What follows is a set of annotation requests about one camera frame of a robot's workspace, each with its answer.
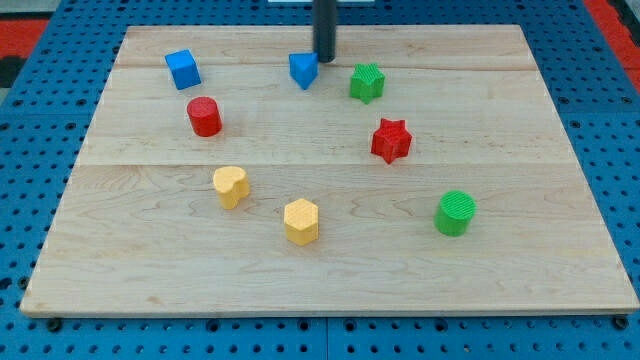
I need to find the blue triangle block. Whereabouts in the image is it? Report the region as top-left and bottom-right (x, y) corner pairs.
(289, 52), (319, 90)

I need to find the blue cube block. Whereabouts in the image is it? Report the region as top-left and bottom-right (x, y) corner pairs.
(164, 49), (201, 90)

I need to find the light wooden board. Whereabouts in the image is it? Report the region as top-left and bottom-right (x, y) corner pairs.
(21, 25), (639, 318)

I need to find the red cylinder block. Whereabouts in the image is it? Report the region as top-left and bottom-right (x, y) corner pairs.
(186, 96), (222, 137)

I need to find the green cylinder block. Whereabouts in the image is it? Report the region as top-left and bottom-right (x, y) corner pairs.
(434, 190), (476, 237)

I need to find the green star block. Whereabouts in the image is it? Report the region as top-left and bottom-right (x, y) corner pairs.
(349, 63), (385, 104)

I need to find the yellow heart block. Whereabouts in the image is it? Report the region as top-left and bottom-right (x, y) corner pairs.
(212, 166), (250, 210)

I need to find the red star block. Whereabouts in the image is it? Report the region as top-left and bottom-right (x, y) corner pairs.
(370, 118), (413, 164)

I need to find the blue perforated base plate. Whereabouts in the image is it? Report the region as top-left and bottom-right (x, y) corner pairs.
(1, 1), (639, 359)

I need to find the yellow hexagon block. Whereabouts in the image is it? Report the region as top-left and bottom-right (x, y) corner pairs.
(284, 198), (319, 246)

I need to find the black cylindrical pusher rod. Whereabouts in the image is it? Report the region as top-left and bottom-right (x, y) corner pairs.
(312, 0), (338, 63)

